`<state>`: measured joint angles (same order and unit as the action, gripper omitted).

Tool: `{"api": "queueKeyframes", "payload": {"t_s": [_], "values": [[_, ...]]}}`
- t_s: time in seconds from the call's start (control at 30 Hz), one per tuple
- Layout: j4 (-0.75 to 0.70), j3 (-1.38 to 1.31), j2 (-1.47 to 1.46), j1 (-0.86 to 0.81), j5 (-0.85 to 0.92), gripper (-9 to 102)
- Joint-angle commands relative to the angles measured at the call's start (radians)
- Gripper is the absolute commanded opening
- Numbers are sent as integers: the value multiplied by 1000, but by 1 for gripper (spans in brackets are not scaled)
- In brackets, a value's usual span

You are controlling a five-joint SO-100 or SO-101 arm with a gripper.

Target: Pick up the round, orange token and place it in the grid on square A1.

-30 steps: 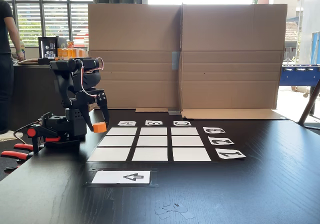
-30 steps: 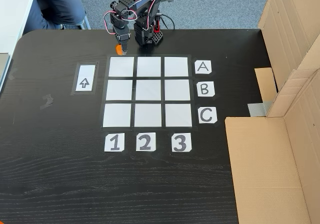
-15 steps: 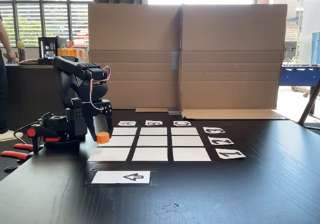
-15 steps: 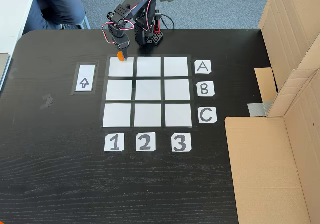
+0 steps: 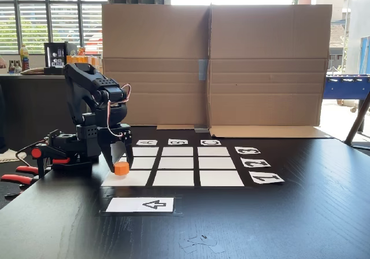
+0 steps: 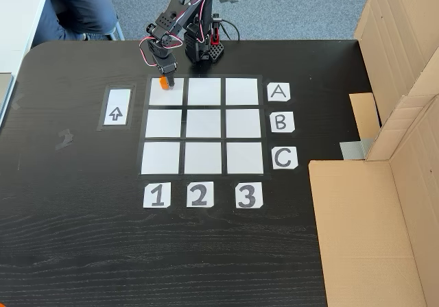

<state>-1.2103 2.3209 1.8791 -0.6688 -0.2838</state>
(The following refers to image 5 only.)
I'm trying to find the round orange token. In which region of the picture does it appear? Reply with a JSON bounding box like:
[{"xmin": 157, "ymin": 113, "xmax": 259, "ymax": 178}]
[{"xmin": 114, "ymin": 162, "xmax": 130, "ymax": 176}]

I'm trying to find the white nine-square grid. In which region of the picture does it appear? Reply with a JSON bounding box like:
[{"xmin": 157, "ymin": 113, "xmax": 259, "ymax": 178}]
[{"xmin": 101, "ymin": 146, "xmax": 253, "ymax": 188}]

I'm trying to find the white arrow paper sheet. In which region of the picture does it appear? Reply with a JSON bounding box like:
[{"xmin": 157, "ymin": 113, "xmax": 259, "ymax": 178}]
[{"xmin": 105, "ymin": 197, "xmax": 175, "ymax": 213}]

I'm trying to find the brown cardboard sheet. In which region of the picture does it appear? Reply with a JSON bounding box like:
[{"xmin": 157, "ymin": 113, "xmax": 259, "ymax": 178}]
[
  {"xmin": 207, "ymin": 3, "xmax": 334, "ymax": 139},
  {"xmin": 101, "ymin": 3, "xmax": 212, "ymax": 131}
]

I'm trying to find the orange juice carton pack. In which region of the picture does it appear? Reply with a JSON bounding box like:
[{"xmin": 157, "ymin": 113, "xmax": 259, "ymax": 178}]
[{"xmin": 66, "ymin": 47, "xmax": 102, "ymax": 69}]

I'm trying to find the dark grey counter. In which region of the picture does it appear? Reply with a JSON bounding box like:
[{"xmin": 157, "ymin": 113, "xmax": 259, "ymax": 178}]
[{"xmin": 0, "ymin": 73, "xmax": 102, "ymax": 156}]

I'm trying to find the black mini fridge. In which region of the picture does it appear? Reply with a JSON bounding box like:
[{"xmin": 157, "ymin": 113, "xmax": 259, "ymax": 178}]
[{"xmin": 43, "ymin": 42, "xmax": 76, "ymax": 75}]

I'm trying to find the yellow drink bottle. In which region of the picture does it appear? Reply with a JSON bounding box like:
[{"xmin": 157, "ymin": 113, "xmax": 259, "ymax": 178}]
[{"xmin": 19, "ymin": 43, "xmax": 30, "ymax": 72}]

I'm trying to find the paper sheet number 3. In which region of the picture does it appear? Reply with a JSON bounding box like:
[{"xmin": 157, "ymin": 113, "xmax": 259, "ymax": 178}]
[{"xmin": 234, "ymin": 146, "xmax": 261, "ymax": 156}]

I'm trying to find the clear tape residue patch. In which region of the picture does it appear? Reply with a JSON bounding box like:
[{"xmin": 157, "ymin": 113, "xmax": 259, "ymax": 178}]
[{"xmin": 178, "ymin": 235, "xmax": 226, "ymax": 254}]

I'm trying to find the paper sheet number 2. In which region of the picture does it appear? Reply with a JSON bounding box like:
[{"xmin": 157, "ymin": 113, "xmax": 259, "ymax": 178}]
[{"xmin": 240, "ymin": 158, "xmax": 272, "ymax": 168}]

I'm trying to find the window with blinds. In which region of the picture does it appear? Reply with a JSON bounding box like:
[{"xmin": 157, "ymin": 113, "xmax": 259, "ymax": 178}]
[{"xmin": 0, "ymin": 0, "xmax": 109, "ymax": 55}]

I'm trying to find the paper sheet number 1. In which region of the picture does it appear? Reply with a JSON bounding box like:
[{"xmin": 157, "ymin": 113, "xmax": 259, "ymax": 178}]
[{"xmin": 249, "ymin": 171, "xmax": 285, "ymax": 185}]

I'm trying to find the blue foosball table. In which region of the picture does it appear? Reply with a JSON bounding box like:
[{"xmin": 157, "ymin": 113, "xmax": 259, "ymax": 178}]
[{"xmin": 322, "ymin": 73, "xmax": 370, "ymax": 113}]

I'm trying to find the slanted metal table leg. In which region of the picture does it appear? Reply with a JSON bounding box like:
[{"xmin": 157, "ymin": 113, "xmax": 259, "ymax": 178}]
[{"xmin": 343, "ymin": 91, "xmax": 370, "ymax": 150}]

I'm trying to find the red white servo cable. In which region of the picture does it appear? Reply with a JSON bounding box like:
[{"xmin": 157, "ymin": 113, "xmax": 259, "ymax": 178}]
[{"xmin": 106, "ymin": 83, "xmax": 132, "ymax": 139}]

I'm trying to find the black clamp red handle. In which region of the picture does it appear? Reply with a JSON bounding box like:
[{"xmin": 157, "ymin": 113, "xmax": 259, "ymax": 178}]
[
  {"xmin": 16, "ymin": 146, "xmax": 72, "ymax": 182},
  {"xmin": 0, "ymin": 173, "xmax": 34, "ymax": 201}
]

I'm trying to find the thin power cable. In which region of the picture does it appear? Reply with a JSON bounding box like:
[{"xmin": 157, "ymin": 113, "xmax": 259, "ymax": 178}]
[{"xmin": 16, "ymin": 139, "xmax": 49, "ymax": 167}]

